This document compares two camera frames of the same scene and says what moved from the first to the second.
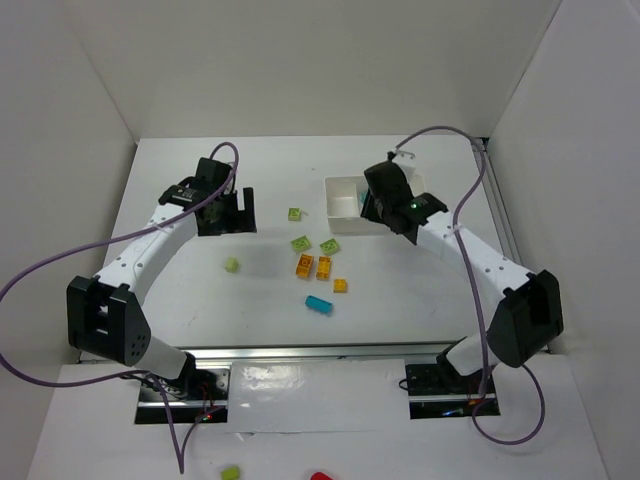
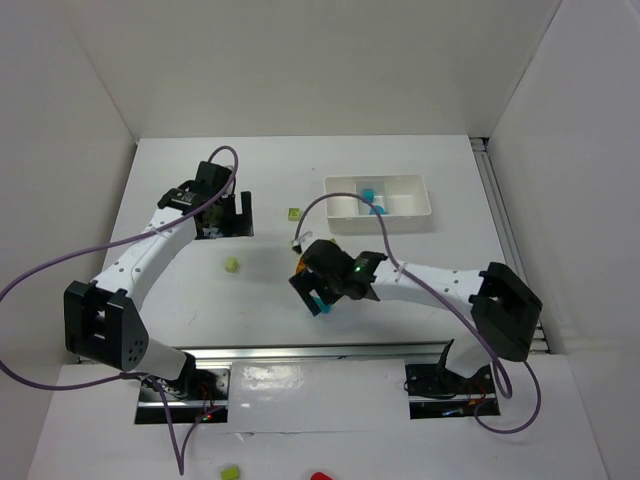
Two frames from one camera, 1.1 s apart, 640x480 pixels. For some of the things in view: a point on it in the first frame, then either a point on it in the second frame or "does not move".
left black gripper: (232, 226) does not move
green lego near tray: (294, 214) does not move
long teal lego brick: (319, 304) does not move
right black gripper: (373, 211) → (308, 285)
